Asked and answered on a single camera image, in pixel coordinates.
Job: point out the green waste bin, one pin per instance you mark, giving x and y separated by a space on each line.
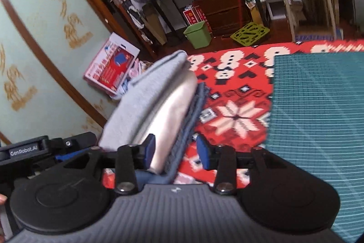
197 35

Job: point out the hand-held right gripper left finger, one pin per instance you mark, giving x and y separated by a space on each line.
149 150

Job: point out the red blue printed cardboard box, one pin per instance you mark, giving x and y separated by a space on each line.
111 66

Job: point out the lime green flat crate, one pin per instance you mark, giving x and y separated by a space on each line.
250 33

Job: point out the red patterned blanket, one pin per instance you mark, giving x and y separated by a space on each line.
236 117

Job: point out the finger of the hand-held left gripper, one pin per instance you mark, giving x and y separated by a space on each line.
65 157

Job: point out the brown wooden drawer cabinet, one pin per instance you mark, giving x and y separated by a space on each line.
221 12

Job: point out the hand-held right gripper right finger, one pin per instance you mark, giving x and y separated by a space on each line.
202 153

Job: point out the green cutting mat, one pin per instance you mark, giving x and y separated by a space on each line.
312 112

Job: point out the folded blue jeans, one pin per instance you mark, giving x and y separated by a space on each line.
190 123

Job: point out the cluttered long desk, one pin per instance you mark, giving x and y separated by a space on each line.
159 15

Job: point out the person's left hand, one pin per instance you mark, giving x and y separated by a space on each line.
2 199

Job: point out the grey polo shirt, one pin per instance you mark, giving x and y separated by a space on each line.
142 100

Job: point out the red and white box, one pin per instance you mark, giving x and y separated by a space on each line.
193 16

